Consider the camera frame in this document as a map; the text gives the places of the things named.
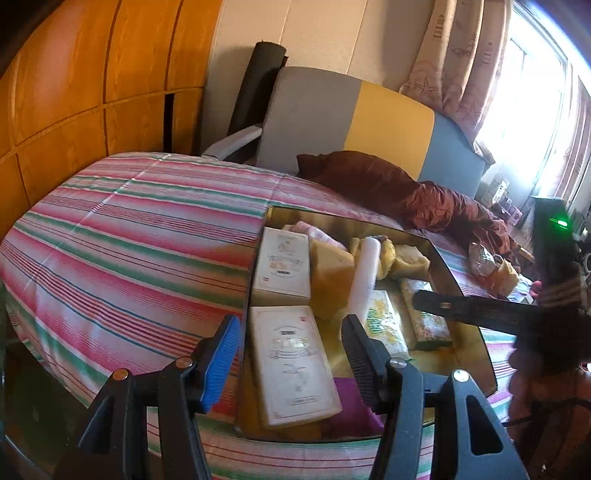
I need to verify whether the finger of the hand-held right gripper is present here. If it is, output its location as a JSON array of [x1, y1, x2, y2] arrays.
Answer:
[[412, 290, 543, 340]]

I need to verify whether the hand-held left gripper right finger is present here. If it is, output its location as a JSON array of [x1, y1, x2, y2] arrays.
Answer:
[[341, 314, 529, 480]]

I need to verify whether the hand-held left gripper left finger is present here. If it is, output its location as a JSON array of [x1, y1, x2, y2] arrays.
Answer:
[[55, 314, 243, 480]]

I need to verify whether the clear snack packet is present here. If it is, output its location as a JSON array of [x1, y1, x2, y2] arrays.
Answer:
[[401, 279, 454, 349]]

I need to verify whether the gold metal tray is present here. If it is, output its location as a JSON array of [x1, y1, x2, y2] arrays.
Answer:
[[238, 205, 498, 444]]

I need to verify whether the yellow striped sock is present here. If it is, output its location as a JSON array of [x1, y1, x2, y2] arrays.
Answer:
[[351, 235, 398, 280]]

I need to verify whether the yellow sponge block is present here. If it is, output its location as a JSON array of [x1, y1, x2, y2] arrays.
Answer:
[[392, 244, 431, 280], [309, 240, 356, 319], [489, 258, 518, 296]]

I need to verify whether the striped cloth covered desktop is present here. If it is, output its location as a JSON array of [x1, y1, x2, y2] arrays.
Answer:
[[0, 151, 536, 480]]

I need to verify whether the person's right hand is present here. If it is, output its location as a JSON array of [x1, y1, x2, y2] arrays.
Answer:
[[510, 346, 578, 416]]

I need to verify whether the purple snack packet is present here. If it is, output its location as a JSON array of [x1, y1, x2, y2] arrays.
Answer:
[[332, 376, 384, 435]]

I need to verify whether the yellow green cracker packet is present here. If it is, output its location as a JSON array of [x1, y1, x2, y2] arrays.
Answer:
[[365, 290, 411, 358]]

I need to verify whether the beige cardboard box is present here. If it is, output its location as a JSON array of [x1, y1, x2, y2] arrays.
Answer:
[[253, 227, 314, 301], [249, 305, 343, 430]]

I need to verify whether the white foam roll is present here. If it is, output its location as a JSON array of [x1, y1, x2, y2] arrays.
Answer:
[[346, 235, 382, 319]]

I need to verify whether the patterned curtain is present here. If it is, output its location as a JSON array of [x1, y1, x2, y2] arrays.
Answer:
[[399, 0, 513, 139], [551, 76, 591, 208]]

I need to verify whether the brown jacket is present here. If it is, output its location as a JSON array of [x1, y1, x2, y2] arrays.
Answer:
[[296, 150, 520, 278]]

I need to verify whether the pink cloth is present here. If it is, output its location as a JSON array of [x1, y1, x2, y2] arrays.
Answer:
[[283, 220, 345, 252]]

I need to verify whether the bright window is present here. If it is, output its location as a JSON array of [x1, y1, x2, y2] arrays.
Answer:
[[475, 9, 573, 195]]

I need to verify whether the grey yellow blue armchair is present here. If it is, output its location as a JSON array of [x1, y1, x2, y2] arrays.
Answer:
[[201, 66, 485, 199]]

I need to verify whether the black rolled mat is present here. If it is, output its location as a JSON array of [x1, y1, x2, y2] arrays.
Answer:
[[228, 41, 289, 139]]

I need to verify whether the orange wooden wardrobe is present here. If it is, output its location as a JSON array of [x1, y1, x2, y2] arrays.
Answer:
[[0, 0, 222, 232]]

